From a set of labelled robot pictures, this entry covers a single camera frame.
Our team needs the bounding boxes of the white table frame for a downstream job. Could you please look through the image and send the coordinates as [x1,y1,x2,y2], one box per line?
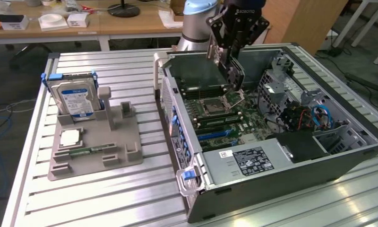
[331,0,378,64]

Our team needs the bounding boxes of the wooden desk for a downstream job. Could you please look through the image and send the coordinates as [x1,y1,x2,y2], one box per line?
[0,0,272,52]

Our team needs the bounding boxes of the red wire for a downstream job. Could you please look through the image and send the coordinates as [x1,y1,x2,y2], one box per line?
[297,111,313,130]

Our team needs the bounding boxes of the small white labelled box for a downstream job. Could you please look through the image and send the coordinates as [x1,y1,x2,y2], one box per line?
[66,13,90,28]

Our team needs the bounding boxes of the grey disk bay bracket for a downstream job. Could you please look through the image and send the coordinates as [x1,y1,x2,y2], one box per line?
[311,124,367,156]

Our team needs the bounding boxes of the white paper stack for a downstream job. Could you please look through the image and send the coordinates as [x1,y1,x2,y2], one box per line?
[158,9,185,29]

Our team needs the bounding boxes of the brown cardboard box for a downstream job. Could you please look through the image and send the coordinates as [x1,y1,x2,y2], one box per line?
[170,0,186,16]

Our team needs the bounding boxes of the black open PC case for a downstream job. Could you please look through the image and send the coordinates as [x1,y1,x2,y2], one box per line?
[153,46,378,224]

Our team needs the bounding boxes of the silver CPU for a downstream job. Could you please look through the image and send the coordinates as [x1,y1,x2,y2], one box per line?
[58,130,82,145]

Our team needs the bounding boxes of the grey power supply unit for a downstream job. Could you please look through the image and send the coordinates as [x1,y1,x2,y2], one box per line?
[202,138,296,185]

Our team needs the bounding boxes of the black graphics card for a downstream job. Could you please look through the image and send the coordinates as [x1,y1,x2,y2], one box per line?
[206,35,246,92]

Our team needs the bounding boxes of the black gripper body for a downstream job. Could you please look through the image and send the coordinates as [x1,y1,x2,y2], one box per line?
[222,0,268,33]

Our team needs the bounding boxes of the wooden cabinet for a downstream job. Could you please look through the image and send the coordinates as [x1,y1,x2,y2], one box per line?
[264,0,349,55]

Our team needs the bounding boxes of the metal socket cover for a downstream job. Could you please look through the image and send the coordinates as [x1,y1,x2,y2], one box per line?
[224,90,248,111]

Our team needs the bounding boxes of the blue expansion slot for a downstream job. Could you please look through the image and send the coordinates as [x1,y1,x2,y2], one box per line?
[197,129,233,140]

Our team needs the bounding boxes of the blue wire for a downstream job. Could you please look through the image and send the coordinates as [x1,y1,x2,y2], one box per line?
[311,104,334,130]

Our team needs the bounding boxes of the white bowl holder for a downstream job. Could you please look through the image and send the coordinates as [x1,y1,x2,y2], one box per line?
[37,14,69,32]

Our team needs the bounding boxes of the CPU socket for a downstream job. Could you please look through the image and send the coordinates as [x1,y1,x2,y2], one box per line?
[201,98,230,116]

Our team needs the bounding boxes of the blue floor cable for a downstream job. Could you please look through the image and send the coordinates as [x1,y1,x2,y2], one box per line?
[0,101,13,204]

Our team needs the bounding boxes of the blue case latch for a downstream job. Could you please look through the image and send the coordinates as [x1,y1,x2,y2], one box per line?
[181,170,198,182]

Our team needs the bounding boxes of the white printed packet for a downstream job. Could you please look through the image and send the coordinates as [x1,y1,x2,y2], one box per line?
[64,0,84,12]

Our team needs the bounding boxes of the white box black lid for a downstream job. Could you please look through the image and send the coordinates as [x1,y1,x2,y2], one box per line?
[0,14,30,31]

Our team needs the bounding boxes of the green RAM stick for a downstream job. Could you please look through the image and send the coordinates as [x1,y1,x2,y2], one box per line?
[54,145,117,157]

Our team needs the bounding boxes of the grey parts rack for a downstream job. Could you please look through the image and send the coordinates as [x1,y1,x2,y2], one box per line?
[46,86,145,182]

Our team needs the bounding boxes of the hard disk blue caddy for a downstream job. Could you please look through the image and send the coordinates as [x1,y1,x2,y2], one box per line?
[40,72,102,118]

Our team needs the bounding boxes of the black lamp base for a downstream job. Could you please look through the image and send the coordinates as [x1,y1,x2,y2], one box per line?
[108,0,141,18]

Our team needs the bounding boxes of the metal drive cage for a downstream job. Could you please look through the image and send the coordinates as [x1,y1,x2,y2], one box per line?
[257,52,306,123]

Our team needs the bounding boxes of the white device red button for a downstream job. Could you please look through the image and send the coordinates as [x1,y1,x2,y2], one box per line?
[322,30,339,51]

